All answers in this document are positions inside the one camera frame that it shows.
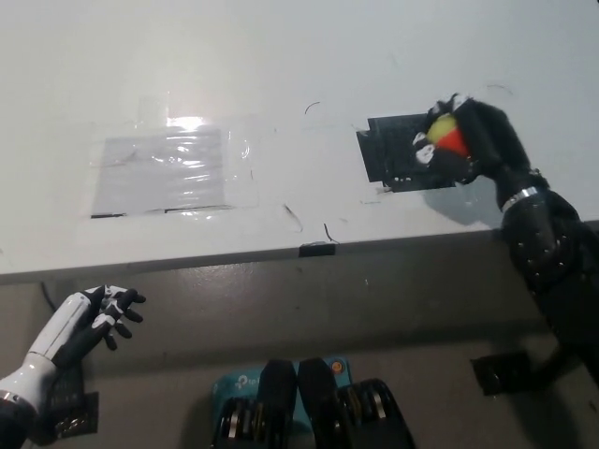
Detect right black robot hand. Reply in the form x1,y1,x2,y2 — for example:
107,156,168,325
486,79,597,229
411,92,551,210

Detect yellow orange tennis ball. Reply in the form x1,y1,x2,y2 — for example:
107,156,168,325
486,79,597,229
426,114,470,157

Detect small black tape strip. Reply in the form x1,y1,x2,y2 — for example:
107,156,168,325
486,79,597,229
297,241,338,259

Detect paper sheet under clear tape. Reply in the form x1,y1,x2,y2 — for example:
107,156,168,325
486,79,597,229
88,126,235,220

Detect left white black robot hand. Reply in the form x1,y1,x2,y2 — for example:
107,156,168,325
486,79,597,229
25,283,147,370

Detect black tape patch on table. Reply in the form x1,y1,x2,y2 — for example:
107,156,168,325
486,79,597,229
355,115,458,194

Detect teal cardboard router box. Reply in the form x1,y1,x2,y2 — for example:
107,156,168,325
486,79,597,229
212,355,351,429

